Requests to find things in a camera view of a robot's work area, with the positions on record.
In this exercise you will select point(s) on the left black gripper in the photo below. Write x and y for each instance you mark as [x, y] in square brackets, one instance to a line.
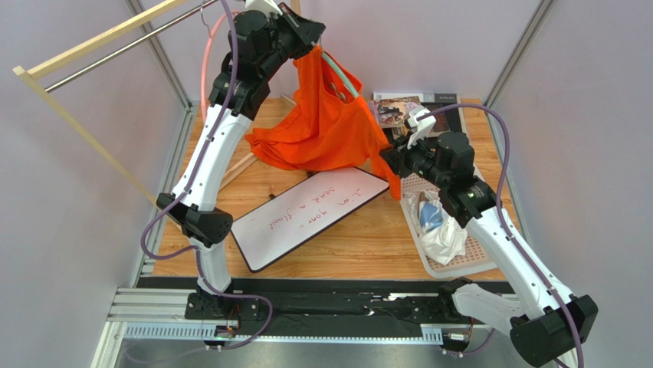
[305, 32]

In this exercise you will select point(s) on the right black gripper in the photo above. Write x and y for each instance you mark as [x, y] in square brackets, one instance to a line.
[396, 159]

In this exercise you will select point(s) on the pink clothes hanger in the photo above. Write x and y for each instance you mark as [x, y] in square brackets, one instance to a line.
[212, 31]

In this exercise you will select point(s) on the green clothes hanger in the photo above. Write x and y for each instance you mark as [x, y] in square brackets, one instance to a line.
[339, 74]

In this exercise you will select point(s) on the orange t shirt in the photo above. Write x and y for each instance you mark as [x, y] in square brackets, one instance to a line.
[327, 129]

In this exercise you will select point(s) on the white printed t shirt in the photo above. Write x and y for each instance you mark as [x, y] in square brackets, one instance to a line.
[439, 234]

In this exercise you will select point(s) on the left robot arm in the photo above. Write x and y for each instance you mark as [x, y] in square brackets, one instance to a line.
[261, 38]

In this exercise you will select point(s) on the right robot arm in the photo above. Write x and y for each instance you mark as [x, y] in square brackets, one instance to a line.
[548, 319]

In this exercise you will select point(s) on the pink cover book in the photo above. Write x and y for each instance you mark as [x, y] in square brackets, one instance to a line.
[393, 112]

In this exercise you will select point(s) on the large black book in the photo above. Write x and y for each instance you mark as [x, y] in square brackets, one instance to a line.
[431, 101]

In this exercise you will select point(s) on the white plastic basket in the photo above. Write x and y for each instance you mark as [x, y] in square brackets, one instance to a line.
[474, 261]

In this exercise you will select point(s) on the whiteboard with red writing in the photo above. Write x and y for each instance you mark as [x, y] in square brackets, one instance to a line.
[273, 230]

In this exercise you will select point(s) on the wooden clothes rack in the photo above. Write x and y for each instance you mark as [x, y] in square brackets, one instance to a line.
[128, 105]

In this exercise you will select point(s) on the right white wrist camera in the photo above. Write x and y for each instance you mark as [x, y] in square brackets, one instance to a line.
[420, 122]

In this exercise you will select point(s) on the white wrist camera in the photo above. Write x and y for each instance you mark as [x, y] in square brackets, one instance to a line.
[268, 7]
[420, 122]

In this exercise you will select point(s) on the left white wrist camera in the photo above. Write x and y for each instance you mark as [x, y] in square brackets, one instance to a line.
[268, 7]

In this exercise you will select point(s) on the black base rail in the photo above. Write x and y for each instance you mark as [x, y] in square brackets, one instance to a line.
[321, 310]

